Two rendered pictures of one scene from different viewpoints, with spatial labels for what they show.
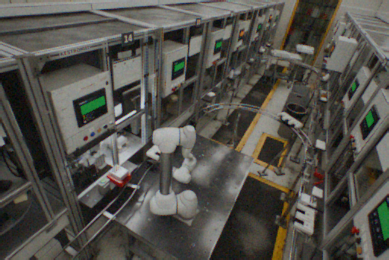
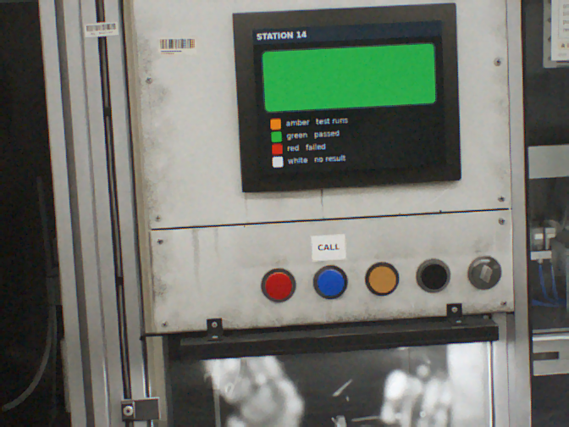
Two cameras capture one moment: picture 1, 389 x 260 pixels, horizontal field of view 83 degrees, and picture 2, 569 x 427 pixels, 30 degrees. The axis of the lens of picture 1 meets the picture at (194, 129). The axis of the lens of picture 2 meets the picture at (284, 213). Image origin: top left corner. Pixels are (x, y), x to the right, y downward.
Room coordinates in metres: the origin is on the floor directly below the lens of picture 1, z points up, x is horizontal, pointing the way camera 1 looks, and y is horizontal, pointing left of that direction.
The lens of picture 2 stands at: (0.64, -0.35, 1.65)
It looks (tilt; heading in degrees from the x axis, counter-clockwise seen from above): 7 degrees down; 65
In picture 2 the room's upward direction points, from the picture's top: 3 degrees counter-clockwise
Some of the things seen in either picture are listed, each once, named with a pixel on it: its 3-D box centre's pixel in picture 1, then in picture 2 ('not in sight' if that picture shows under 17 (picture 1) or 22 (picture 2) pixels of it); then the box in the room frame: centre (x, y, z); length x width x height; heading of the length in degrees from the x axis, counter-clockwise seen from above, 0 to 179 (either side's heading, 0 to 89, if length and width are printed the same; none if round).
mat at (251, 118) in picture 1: (262, 91); not in sight; (5.73, -1.67, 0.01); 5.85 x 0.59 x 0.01; 157
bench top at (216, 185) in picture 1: (188, 179); not in sight; (1.61, -0.01, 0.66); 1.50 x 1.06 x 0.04; 157
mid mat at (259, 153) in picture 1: (271, 150); not in sight; (3.17, -1.42, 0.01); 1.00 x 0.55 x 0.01; 157
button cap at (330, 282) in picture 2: not in sight; (330, 281); (1.21, 0.72, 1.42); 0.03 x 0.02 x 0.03; 157
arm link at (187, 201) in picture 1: (187, 202); not in sight; (1.18, -0.03, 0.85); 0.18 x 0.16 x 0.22; 105
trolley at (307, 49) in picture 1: (300, 61); not in sight; (7.54, -3.09, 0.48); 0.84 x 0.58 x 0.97; 165
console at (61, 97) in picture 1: (77, 106); (317, 122); (1.26, 0.82, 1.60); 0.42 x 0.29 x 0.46; 157
